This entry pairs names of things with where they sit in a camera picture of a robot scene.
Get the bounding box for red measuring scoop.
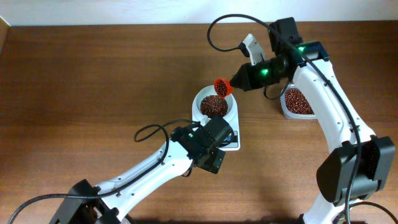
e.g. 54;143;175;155
214;78;233;98

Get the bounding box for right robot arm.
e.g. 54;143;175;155
230;17;396;223

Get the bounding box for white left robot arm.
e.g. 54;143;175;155
51;116;233;223

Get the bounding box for adzuki beans in bowl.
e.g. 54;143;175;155
200;95;228;118

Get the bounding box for grey round bowl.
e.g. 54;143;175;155
192;85;237;121

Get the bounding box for red adzuki beans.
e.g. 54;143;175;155
285;88;313;114

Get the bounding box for clear plastic container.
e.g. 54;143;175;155
280;84;316;119

